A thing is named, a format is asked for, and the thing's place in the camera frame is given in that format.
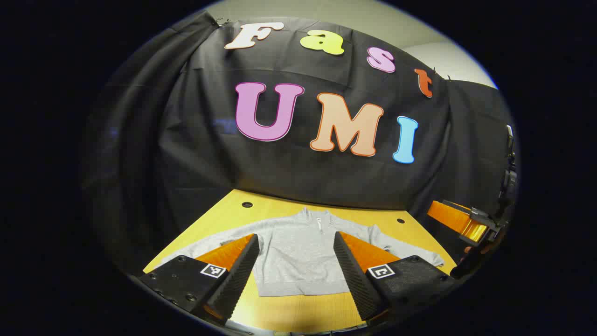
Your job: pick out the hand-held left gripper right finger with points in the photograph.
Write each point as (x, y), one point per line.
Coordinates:
(354, 275)

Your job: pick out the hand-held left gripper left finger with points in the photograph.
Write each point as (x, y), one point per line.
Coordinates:
(238, 275)

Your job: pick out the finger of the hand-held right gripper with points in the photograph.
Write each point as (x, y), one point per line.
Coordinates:
(454, 217)

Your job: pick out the grey sweatshirt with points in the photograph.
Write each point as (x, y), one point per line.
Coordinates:
(298, 252)

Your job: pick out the black backdrop cloth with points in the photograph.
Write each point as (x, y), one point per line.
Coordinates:
(326, 172)

